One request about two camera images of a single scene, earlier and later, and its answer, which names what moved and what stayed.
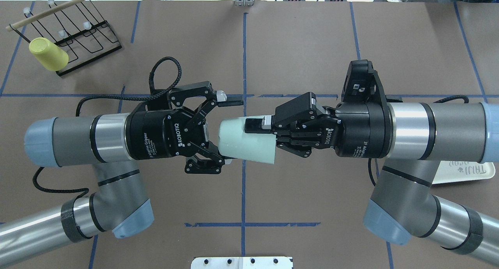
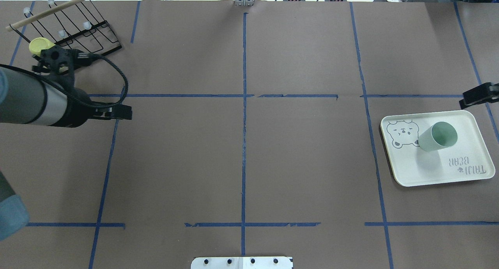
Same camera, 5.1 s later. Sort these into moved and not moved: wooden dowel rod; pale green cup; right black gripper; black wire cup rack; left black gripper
Moved: left black gripper; pale green cup; right black gripper
Not moved: wooden dowel rod; black wire cup rack
